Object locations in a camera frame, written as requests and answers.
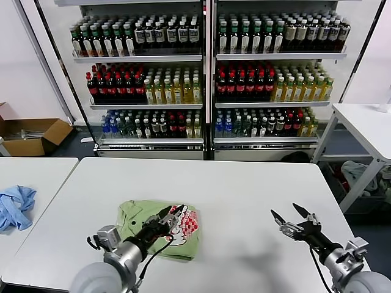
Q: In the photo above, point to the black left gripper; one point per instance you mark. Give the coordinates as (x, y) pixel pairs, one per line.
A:
(151, 233)

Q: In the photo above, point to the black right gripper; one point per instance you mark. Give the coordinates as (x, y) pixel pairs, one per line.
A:
(314, 236)

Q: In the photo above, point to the green polo shirt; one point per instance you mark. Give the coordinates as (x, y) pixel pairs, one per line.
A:
(134, 213)

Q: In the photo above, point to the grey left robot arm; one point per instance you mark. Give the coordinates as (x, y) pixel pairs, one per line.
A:
(128, 253)

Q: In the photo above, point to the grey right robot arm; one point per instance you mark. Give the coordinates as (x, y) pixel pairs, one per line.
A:
(339, 265)

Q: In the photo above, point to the black bag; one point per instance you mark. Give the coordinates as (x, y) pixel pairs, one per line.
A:
(294, 157)

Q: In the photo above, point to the dark plastic storage bin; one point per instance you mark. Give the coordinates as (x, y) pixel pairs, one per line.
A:
(366, 207)

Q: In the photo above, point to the grey crumpled garment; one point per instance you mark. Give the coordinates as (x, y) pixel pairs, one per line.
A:
(351, 171)

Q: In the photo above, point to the small dark bottle white label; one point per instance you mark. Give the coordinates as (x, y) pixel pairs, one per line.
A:
(147, 130)
(139, 130)
(163, 129)
(155, 129)
(279, 125)
(271, 125)
(254, 129)
(262, 128)

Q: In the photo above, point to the pale crumpled garment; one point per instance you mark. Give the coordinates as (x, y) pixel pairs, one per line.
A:
(385, 186)

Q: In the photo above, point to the small yellow drink bottle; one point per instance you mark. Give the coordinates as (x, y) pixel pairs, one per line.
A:
(197, 130)
(312, 129)
(189, 130)
(304, 129)

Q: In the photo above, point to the small cola bottle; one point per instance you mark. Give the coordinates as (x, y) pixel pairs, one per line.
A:
(288, 123)
(181, 128)
(173, 128)
(296, 123)

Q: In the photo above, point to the small clear water bottle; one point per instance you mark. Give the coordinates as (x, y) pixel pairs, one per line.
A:
(245, 128)
(130, 129)
(122, 129)
(236, 128)

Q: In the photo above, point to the small blue drink bottle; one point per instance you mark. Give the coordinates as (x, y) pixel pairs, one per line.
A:
(114, 128)
(227, 128)
(105, 128)
(219, 128)

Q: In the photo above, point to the white paper scrap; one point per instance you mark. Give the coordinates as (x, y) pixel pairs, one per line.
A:
(86, 140)

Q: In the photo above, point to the cola bottle red cap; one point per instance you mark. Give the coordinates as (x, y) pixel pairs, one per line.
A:
(92, 90)
(221, 88)
(111, 90)
(140, 90)
(121, 90)
(260, 88)
(240, 88)
(250, 88)
(269, 88)
(231, 88)
(101, 90)
(130, 90)

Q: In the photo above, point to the open cardboard box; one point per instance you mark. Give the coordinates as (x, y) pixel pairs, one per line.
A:
(55, 131)

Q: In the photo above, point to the crumpled light blue cloth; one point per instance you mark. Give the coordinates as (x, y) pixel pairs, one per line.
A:
(16, 207)

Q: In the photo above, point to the silver metal parts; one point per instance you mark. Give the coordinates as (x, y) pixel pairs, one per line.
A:
(27, 134)

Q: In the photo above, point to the white beverage display shelf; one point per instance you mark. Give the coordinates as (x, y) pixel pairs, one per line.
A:
(275, 57)
(137, 59)

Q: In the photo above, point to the dark bottle green cap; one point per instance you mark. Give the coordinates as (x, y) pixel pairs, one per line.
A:
(234, 41)
(98, 44)
(77, 44)
(268, 41)
(223, 41)
(278, 41)
(108, 44)
(245, 41)
(129, 44)
(256, 41)
(87, 44)
(119, 44)

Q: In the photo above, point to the dark tea bottle blue label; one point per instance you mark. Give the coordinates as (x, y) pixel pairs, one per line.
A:
(193, 35)
(323, 32)
(140, 36)
(333, 32)
(183, 36)
(159, 36)
(171, 36)
(149, 36)
(312, 32)
(344, 31)

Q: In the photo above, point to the dark bottle beige label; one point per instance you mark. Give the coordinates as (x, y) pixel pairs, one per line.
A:
(301, 32)
(290, 33)

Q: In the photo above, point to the glass cooler door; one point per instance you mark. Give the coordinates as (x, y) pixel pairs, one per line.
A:
(52, 61)
(371, 45)

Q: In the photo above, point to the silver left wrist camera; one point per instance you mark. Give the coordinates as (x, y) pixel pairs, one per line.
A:
(108, 238)

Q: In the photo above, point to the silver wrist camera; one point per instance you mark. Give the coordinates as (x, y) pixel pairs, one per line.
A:
(108, 238)
(357, 248)

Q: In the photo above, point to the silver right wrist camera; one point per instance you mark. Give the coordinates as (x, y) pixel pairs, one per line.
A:
(357, 248)

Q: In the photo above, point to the white metal frame table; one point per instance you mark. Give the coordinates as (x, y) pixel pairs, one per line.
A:
(360, 128)

